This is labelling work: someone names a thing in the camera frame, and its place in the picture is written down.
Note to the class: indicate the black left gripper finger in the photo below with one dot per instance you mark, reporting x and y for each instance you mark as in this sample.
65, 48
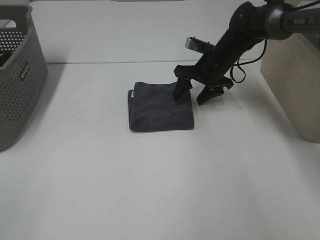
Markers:
182, 86

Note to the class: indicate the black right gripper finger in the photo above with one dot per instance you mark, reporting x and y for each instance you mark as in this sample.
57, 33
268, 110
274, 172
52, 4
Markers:
208, 93

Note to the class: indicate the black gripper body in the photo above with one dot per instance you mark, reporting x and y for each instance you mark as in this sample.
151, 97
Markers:
212, 66

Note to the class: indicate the dark grey towel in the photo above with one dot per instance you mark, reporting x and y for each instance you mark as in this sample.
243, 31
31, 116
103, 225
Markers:
152, 108

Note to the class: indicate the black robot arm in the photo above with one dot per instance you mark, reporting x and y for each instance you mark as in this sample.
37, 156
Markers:
248, 26

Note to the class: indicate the beige plastic storage bin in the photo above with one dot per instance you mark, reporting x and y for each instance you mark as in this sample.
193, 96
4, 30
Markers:
292, 70

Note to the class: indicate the grey perforated plastic basket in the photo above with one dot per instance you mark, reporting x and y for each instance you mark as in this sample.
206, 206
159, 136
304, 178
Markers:
23, 72

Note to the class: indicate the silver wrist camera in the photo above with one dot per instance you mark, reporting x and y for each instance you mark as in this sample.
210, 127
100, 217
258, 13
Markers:
197, 45

